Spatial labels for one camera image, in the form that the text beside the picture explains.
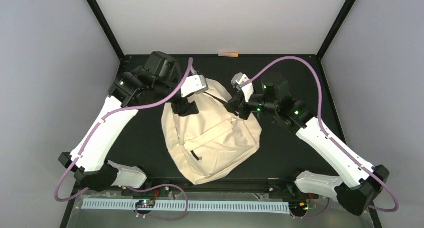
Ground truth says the beige canvas backpack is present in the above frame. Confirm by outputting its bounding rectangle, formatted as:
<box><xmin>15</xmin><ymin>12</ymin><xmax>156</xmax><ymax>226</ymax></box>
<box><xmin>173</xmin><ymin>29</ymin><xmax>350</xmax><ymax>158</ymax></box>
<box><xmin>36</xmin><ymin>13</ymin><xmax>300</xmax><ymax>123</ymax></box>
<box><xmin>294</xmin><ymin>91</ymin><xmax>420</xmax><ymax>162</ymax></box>
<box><xmin>161</xmin><ymin>79</ymin><xmax>262</xmax><ymax>185</ymax></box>

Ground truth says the orange highlighter pen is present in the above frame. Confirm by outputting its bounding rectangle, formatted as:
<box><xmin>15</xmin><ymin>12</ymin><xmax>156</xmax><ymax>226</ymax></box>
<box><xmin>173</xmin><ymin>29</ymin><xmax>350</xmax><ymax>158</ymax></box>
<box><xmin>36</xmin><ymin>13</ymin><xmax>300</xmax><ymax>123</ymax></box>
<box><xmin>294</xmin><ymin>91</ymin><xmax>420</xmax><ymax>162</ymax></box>
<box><xmin>218</xmin><ymin>52</ymin><xmax>239</xmax><ymax>58</ymax></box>

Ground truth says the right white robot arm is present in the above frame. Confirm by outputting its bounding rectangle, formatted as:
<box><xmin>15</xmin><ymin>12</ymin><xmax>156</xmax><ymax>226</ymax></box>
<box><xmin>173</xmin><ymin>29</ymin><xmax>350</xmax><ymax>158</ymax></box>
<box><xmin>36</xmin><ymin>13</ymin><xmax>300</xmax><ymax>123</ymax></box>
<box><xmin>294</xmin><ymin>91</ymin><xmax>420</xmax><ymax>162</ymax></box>
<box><xmin>225</xmin><ymin>72</ymin><xmax>390</xmax><ymax>216</ymax></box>

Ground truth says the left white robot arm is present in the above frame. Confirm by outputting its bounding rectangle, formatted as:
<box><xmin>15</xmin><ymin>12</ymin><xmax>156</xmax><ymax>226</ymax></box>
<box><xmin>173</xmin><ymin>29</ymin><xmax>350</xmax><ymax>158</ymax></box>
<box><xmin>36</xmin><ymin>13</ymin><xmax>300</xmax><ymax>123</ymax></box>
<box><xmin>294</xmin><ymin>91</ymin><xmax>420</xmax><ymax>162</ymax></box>
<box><xmin>59</xmin><ymin>51</ymin><xmax>206</xmax><ymax>191</ymax></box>

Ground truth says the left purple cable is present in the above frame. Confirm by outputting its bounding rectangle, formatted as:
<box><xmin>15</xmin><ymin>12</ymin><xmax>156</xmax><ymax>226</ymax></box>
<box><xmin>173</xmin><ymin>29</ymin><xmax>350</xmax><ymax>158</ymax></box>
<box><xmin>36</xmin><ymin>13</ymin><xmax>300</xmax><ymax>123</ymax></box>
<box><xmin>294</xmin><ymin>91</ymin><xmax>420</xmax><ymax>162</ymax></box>
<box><xmin>53</xmin><ymin>57</ymin><xmax>196</xmax><ymax>221</ymax></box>

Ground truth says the purple cable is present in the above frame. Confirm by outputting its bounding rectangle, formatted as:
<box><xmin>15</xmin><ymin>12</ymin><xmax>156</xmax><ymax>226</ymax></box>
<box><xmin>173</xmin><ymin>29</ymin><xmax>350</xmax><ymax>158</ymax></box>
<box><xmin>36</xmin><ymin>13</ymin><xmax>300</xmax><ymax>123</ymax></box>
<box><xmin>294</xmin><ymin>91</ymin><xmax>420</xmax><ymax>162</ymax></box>
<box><xmin>53</xmin><ymin>57</ymin><xmax>196</xmax><ymax>221</ymax></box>
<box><xmin>240</xmin><ymin>56</ymin><xmax>400</xmax><ymax>220</ymax></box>

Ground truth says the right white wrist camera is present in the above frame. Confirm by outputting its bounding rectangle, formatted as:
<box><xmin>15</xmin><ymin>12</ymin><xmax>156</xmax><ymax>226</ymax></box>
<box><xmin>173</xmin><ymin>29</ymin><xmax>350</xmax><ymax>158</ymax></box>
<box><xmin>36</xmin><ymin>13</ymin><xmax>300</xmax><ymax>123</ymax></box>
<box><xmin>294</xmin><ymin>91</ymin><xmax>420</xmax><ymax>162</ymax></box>
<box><xmin>231</xmin><ymin>72</ymin><xmax>255</xmax><ymax>102</ymax></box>

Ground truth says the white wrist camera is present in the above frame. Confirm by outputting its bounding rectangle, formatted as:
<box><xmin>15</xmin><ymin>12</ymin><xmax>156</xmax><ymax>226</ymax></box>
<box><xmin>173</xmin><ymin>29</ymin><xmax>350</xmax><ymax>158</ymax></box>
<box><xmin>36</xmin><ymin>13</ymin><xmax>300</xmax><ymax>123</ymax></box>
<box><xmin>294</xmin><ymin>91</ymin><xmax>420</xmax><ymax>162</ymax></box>
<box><xmin>231</xmin><ymin>72</ymin><xmax>255</xmax><ymax>102</ymax></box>
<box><xmin>180</xmin><ymin>75</ymin><xmax>209</xmax><ymax>97</ymax></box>

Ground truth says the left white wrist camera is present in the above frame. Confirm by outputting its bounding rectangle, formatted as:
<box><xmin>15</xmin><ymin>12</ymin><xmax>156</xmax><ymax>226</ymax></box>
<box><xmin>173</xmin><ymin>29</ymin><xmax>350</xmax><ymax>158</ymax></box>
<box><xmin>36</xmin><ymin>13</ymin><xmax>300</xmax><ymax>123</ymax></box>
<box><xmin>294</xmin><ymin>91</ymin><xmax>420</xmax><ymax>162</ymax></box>
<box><xmin>180</xmin><ymin>75</ymin><xmax>209</xmax><ymax>97</ymax></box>

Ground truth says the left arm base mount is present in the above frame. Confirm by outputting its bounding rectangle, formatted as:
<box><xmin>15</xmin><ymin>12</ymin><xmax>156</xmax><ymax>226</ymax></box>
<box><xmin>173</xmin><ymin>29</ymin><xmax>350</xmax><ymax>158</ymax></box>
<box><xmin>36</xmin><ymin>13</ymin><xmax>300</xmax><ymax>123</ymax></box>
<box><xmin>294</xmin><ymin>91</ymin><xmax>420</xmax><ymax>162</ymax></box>
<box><xmin>121</xmin><ymin>178</ymin><xmax>172</xmax><ymax>199</ymax></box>

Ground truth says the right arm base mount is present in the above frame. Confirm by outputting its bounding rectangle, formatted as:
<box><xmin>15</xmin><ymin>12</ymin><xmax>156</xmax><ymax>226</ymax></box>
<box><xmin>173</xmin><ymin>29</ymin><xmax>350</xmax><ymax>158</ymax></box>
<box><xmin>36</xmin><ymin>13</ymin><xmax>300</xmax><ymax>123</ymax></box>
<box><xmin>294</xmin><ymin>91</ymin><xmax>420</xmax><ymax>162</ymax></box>
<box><xmin>263</xmin><ymin>179</ymin><xmax>320</xmax><ymax>201</ymax></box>

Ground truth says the light blue slotted cable duct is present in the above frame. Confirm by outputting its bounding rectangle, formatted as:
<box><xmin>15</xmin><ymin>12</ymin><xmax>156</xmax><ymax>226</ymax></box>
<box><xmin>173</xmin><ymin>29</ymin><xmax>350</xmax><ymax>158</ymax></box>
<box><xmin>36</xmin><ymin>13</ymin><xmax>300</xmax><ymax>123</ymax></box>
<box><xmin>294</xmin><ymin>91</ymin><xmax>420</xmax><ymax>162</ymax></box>
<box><xmin>80</xmin><ymin>198</ymin><xmax>290</xmax><ymax>214</ymax></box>

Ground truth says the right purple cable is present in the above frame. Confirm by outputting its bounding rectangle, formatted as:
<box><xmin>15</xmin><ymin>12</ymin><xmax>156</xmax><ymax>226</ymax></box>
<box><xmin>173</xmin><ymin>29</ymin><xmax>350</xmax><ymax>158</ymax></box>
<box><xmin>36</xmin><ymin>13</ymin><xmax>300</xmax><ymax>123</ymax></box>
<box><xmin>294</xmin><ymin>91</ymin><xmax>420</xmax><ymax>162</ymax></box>
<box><xmin>240</xmin><ymin>56</ymin><xmax>400</xmax><ymax>220</ymax></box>

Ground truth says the black frame post left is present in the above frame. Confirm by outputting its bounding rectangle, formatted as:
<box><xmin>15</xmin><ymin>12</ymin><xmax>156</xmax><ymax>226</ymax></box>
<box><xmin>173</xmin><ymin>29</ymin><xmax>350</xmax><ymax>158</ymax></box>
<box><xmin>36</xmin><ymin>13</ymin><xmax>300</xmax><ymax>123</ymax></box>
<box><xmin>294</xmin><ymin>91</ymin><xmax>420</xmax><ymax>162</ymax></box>
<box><xmin>86</xmin><ymin>0</ymin><xmax>125</xmax><ymax>61</ymax></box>

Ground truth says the black frame post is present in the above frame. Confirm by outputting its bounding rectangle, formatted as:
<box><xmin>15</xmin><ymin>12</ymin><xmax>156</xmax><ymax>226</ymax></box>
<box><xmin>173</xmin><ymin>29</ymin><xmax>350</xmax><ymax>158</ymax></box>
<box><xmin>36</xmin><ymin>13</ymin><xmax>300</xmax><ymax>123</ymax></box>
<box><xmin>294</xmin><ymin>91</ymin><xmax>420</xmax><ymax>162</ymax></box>
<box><xmin>86</xmin><ymin>0</ymin><xmax>125</xmax><ymax>61</ymax></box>
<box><xmin>316</xmin><ymin>0</ymin><xmax>357</xmax><ymax>61</ymax></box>

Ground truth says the black frame post right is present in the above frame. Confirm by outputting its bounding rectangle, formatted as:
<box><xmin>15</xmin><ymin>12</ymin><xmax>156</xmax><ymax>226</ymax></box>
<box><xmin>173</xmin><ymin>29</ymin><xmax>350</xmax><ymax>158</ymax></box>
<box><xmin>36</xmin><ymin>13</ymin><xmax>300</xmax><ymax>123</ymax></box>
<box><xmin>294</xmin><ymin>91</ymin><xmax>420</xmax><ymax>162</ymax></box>
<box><xmin>316</xmin><ymin>0</ymin><xmax>357</xmax><ymax>61</ymax></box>

